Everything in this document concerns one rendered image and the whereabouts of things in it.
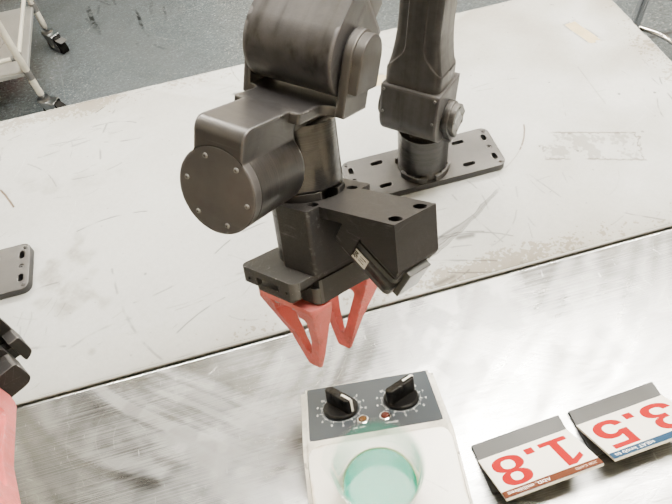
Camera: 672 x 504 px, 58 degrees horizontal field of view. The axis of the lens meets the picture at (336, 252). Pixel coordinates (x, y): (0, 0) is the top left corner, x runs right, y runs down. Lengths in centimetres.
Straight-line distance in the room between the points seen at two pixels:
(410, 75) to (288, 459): 40
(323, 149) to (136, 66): 229
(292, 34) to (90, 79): 233
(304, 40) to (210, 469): 41
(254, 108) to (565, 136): 55
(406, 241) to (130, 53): 245
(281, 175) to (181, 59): 228
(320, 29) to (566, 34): 67
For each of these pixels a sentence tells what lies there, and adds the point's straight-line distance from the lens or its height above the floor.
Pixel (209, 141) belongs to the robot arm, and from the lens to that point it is 37.
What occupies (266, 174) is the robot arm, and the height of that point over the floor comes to 121.
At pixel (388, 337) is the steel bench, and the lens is 65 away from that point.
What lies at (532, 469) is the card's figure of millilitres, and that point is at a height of 93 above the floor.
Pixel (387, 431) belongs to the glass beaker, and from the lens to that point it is 45.
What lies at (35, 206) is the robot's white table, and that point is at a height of 90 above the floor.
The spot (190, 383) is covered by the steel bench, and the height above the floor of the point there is 90.
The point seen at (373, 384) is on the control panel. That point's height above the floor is 93.
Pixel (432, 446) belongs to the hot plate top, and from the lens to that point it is 51.
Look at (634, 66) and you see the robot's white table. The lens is 99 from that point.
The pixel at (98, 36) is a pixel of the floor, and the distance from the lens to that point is 294.
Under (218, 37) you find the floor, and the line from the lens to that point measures 272.
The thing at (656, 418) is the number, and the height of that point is 92.
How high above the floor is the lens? 148
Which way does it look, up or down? 54 degrees down
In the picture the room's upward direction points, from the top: 9 degrees counter-clockwise
